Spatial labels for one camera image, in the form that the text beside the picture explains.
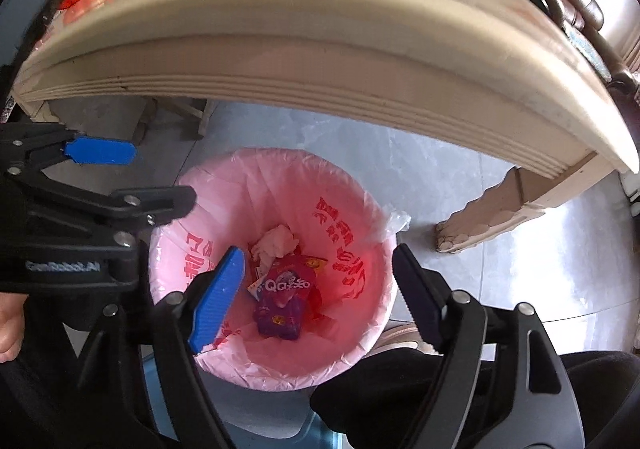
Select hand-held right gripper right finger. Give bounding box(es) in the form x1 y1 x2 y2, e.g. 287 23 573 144
393 244 577 449

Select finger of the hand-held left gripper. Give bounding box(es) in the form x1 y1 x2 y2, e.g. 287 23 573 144
27 185 197 251
5 122 137 186

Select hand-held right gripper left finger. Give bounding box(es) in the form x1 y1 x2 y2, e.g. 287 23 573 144
75 245 246 449

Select purple snack packet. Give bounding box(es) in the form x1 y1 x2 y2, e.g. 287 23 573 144
252 254 322 343

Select white plastic bag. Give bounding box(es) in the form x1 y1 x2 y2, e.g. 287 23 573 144
249 224 301 271

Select waste bin with pink bag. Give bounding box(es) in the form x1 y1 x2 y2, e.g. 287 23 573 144
148 147 412 391

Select person's left hand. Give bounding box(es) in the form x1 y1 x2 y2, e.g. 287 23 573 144
0 295 27 365

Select person's right shoe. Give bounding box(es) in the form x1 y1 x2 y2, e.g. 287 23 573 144
374 322 443 356

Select person's left leg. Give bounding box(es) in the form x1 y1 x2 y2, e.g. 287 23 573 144
0 361 83 449

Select white appliance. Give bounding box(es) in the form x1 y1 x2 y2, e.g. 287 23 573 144
621 170 640 218

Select cream coffee table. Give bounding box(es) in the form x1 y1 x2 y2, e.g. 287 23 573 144
10 0 640 256

